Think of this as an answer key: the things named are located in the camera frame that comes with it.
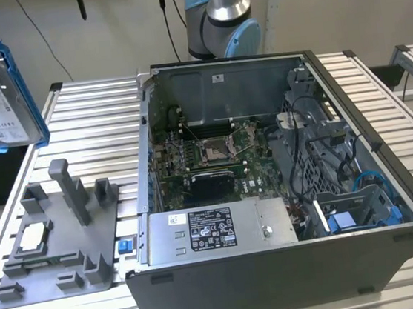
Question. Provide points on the open grey PC case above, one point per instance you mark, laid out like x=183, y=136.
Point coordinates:
x=244, y=288

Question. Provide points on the black RAM slot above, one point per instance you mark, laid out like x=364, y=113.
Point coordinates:
x=209, y=127

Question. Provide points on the CPU socket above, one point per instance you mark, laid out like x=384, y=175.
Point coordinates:
x=215, y=149

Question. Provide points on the grey metal drive cage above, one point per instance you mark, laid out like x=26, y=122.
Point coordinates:
x=316, y=138

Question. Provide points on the green motherboard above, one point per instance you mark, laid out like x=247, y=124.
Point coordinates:
x=259, y=163

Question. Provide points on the silver CPU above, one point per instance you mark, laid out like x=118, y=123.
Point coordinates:
x=33, y=237

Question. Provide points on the blue case latch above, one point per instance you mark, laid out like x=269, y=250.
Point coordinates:
x=123, y=246

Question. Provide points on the grey plastic parts rack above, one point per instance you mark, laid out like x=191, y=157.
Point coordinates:
x=71, y=244

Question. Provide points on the black box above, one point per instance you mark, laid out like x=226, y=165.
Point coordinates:
x=388, y=76

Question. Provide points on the black table corner cap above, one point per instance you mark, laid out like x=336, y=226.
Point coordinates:
x=348, y=53
x=56, y=86

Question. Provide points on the blue plastic carrier tab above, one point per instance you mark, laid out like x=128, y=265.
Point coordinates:
x=390, y=215

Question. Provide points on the black hanging rod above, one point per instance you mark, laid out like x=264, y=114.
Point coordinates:
x=80, y=4

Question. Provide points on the silver power supply unit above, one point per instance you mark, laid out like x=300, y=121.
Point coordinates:
x=163, y=237

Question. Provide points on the thin metal locking lever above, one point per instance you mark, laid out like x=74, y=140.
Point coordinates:
x=193, y=133

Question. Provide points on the black graphics card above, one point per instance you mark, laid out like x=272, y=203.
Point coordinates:
x=212, y=187

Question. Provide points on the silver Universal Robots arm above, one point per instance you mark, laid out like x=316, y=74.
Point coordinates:
x=228, y=6

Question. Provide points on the blue carrier in bay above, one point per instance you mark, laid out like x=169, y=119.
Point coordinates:
x=342, y=221

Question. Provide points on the grey disk bay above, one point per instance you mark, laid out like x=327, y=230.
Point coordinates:
x=364, y=196

